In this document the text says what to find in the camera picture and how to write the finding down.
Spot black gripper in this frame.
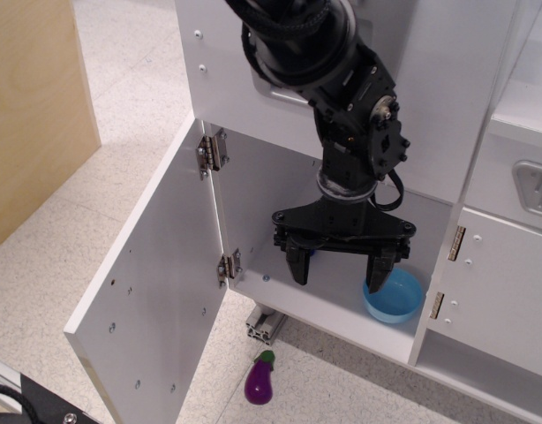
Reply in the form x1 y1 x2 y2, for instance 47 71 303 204
272 198 416 294

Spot white low fridge door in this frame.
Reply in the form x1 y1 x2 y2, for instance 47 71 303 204
64 117 225 423

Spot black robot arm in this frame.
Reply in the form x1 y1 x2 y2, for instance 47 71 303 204
230 1 416 293

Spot white toy fridge cabinet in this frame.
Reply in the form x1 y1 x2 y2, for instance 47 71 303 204
176 1 541 365

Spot blue plastic bowl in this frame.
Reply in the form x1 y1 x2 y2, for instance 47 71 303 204
363 268 424 324

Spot aluminium extrusion foot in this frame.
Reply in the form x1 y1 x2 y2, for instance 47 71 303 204
245 305 287 346

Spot lower brass cabinet hinge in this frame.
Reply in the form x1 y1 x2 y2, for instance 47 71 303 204
429 291 445 320

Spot brass cabinet hinge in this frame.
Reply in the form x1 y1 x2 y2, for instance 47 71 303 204
429 291 445 320
448 225 465 261

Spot lower metal door hinge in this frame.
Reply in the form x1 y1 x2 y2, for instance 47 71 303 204
216 249 243 288

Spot metal door hinge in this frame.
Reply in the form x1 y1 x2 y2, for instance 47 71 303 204
216 249 243 288
196 128 230 180

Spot upper brass cabinet hinge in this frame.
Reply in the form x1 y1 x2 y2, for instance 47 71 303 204
448 225 465 261

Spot purple toy eggplant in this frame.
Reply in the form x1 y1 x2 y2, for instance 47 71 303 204
244 350 275 405

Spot white neighbouring cabinet door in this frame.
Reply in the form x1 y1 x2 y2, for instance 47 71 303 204
429 208 542 376

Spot upper metal door hinge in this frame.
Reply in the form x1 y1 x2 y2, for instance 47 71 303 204
196 128 230 180

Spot wooden plywood panel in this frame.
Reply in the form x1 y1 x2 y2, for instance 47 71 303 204
0 1 101 245

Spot grey oven handle panel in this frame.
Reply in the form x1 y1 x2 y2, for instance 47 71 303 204
513 160 542 216

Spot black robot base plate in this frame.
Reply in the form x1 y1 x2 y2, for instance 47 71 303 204
20 375 98 424

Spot aluminium frame rail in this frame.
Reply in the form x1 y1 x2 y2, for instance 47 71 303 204
0 360 22 413

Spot black base cable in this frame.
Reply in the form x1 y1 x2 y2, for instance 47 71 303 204
0 382 36 424

